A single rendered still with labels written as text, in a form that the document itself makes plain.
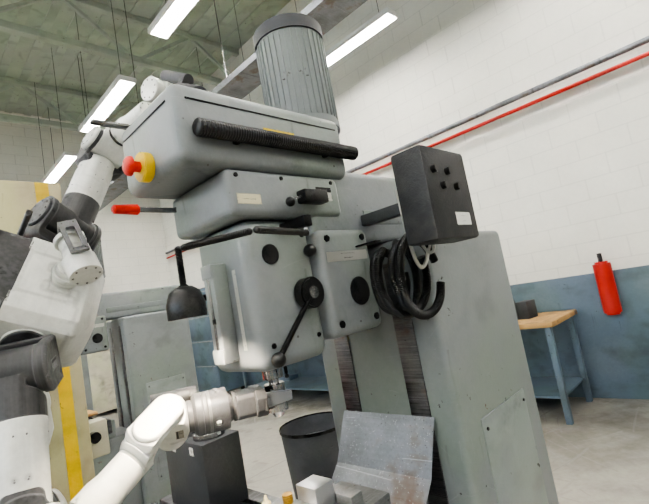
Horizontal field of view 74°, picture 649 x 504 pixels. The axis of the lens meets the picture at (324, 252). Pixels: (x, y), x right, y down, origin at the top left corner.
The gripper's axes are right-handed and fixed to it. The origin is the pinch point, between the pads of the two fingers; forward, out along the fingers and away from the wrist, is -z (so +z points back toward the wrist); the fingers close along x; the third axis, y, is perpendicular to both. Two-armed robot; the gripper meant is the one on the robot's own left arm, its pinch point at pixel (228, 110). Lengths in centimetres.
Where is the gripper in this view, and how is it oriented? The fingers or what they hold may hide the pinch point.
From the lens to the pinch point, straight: 112.8
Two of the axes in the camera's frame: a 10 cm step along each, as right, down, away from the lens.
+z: -8.2, -3.1, 4.9
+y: 2.7, -9.5, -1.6
